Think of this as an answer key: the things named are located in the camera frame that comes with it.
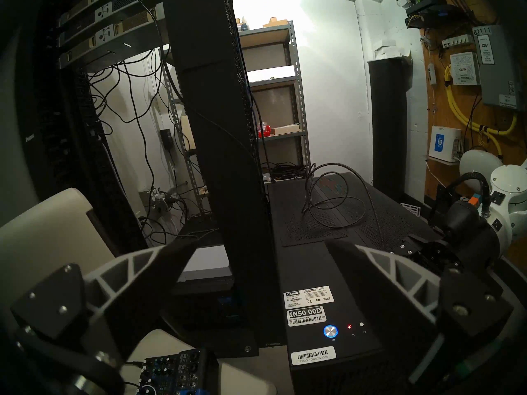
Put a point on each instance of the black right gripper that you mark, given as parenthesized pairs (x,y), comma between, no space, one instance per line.
(473,246)

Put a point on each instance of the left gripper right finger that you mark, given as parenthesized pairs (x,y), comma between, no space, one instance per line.
(403,291)

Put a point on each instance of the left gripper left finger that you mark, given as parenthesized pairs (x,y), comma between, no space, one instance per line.
(123,283)

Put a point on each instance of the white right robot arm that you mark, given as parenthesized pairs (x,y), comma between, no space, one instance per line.
(512,196)

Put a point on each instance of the black workstation tower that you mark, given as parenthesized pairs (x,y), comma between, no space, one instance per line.
(313,270)

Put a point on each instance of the white oval router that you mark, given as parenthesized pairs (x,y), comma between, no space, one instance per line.
(477,164)

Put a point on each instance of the black UPS with white lid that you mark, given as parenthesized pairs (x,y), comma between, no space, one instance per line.
(208,256)

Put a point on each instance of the beige folding chair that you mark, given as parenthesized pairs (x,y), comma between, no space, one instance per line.
(41,233)

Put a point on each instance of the black blue audio mixer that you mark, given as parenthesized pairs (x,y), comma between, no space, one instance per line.
(177,371)

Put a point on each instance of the white box with blue label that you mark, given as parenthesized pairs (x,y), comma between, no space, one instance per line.
(442,143)

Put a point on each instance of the tall black cylinder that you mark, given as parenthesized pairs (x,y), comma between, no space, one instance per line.
(390,128)

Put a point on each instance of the grey utility box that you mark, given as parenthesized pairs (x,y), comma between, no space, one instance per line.
(502,73)

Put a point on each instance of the white printed paper label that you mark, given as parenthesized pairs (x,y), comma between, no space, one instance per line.
(464,68)

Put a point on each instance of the black server rack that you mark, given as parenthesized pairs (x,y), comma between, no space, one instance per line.
(214,110)

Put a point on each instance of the flat tan box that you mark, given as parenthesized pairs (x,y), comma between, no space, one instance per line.
(286,129)

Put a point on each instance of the white patch panel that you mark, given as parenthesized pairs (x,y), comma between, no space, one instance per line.
(458,41)

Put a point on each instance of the small red parts bin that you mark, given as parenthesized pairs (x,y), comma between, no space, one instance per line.
(264,131)

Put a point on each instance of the small white boxes stack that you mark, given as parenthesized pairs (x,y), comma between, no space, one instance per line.
(385,47)

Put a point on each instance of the black network device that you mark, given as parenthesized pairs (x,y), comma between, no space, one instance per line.
(427,10)

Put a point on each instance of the grey metal shelf unit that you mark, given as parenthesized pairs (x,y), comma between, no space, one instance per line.
(295,71)

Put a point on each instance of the flat white box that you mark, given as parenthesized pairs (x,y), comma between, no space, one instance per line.
(271,73)

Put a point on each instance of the pink plastic bag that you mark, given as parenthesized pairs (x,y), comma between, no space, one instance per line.
(243,24)

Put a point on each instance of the small low cardboard box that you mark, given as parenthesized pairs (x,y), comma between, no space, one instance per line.
(275,23)

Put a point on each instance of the black wall power adapter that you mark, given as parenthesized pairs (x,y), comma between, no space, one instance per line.
(166,139)

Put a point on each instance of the small white wall module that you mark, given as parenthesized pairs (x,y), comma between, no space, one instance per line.
(432,74)

